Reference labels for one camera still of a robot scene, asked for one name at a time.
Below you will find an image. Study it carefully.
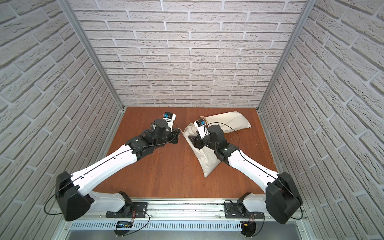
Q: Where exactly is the cream cloth soil bag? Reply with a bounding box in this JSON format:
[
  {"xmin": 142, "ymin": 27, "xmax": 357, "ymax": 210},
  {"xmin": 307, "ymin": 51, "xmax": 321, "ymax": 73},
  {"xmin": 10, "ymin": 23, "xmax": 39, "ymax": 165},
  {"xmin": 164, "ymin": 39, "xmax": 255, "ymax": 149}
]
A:
[
  {"xmin": 183, "ymin": 123, "xmax": 221, "ymax": 178},
  {"xmin": 205, "ymin": 111, "xmax": 251, "ymax": 134}
]

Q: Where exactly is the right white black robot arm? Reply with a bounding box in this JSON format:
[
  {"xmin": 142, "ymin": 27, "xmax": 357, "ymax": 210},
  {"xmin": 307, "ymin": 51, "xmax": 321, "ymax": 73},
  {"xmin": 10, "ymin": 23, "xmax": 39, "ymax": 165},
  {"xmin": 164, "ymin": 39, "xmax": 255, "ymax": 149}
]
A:
[{"xmin": 188, "ymin": 122, "xmax": 303, "ymax": 224}]

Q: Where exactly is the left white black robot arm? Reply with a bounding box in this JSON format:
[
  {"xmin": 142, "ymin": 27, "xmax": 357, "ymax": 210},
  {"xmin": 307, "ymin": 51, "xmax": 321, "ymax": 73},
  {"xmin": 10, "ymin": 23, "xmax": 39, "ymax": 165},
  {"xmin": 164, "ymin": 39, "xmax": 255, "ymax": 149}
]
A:
[{"xmin": 55, "ymin": 119, "xmax": 181, "ymax": 222}]

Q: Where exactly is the right small electronics board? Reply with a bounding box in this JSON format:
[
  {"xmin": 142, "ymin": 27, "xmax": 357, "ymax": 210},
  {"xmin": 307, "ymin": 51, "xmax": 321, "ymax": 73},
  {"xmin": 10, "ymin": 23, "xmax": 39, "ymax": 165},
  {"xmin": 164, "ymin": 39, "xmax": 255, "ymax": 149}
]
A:
[{"xmin": 241, "ymin": 221, "xmax": 257, "ymax": 238}]

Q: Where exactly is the small electronics board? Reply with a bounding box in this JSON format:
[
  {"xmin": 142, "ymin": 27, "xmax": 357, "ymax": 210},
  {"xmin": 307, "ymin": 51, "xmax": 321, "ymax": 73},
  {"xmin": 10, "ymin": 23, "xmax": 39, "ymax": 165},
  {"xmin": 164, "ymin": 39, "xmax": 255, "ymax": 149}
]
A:
[
  {"xmin": 241, "ymin": 221, "xmax": 257, "ymax": 238},
  {"xmin": 114, "ymin": 221, "xmax": 134, "ymax": 237}
]

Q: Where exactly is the left small electronics board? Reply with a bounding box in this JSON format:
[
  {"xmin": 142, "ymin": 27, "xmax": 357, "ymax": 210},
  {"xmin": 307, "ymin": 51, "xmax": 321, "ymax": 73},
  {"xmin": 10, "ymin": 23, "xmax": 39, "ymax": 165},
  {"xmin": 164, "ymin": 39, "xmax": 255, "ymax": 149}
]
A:
[{"xmin": 114, "ymin": 221, "xmax": 134, "ymax": 237}]

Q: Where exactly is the white perforated vent strip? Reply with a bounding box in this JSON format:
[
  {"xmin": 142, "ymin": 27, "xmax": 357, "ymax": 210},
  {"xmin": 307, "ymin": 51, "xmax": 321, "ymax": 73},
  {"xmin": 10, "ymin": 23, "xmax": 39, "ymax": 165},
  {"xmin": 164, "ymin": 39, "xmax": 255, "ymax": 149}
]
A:
[{"xmin": 70, "ymin": 220, "xmax": 241, "ymax": 232}]

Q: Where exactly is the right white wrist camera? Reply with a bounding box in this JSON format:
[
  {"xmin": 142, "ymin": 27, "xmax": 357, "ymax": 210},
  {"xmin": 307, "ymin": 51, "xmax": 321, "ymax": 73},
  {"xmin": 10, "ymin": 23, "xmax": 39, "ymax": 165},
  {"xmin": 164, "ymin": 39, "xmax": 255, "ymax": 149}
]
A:
[{"xmin": 194, "ymin": 118, "xmax": 209, "ymax": 139}]

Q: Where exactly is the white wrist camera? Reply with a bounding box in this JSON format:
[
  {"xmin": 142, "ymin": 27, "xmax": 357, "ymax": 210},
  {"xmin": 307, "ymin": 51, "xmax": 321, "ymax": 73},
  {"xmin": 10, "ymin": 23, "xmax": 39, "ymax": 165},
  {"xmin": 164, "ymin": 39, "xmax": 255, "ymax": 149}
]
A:
[
  {"xmin": 163, "ymin": 112, "xmax": 176, "ymax": 130},
  {"xmin": 194, "ymin": 118, "xmax": 209, "ymax": 139}
]

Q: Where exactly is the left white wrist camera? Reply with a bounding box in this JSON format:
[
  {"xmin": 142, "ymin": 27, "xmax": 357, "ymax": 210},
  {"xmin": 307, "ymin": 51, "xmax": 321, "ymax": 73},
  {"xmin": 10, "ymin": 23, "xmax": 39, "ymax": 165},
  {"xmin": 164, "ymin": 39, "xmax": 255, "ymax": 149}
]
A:
[{"xmin": 163, "ymin": 112, "xmax": 176, "ymax": 130}]

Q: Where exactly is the aluminium front mounting rail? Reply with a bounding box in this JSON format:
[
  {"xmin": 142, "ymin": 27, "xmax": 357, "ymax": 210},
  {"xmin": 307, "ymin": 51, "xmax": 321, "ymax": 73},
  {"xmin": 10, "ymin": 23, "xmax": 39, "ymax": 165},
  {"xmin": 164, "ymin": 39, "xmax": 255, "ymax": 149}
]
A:
[{"xmin": 59, "ymin": 197, "xmax": 309, "ymax": 223}]

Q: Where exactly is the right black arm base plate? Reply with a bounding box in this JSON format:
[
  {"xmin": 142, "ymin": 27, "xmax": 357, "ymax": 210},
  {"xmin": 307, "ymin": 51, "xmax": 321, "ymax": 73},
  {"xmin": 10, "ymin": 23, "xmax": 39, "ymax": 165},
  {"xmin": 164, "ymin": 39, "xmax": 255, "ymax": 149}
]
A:
[{"xmin": 224, "ymin": 201, "xmax": 265, "ymax": 220}]

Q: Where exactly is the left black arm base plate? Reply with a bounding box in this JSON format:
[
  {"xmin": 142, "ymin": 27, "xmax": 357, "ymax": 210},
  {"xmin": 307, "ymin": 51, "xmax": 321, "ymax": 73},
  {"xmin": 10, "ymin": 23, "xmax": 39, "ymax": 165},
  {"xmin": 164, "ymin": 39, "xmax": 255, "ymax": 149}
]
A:
[{"xmin": 106, "ymin": 202, "xmax": 149, "ymax": 219}]

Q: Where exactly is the left aluminium corner post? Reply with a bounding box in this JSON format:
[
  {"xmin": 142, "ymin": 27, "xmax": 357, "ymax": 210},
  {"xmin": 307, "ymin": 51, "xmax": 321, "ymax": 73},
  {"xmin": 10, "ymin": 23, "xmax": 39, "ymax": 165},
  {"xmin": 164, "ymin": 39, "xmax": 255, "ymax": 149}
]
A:
[{"xmin": 58, "ymin": 0, "xmax": 125, "ymax": 112}]

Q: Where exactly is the aluminium corner post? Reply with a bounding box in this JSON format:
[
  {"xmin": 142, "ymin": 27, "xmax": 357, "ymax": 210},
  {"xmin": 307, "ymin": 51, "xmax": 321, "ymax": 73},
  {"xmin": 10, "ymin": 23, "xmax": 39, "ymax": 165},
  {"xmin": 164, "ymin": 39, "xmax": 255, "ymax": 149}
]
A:
[
  {"xmin": 58, "ymin": 0, "xmax": 125, "ymax": 112},
  {"xmin": 257, "ymin": 0, "xmax": 317, "ymax": 113}
]

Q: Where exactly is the right aluminium corner post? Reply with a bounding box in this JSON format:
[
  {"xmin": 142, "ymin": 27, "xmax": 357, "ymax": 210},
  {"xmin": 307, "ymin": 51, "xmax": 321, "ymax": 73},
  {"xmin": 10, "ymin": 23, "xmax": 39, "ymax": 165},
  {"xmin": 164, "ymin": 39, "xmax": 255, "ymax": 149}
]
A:
[{"xmin": 257, "ymin": 0, "xmax": 317, "ymax": 113}]

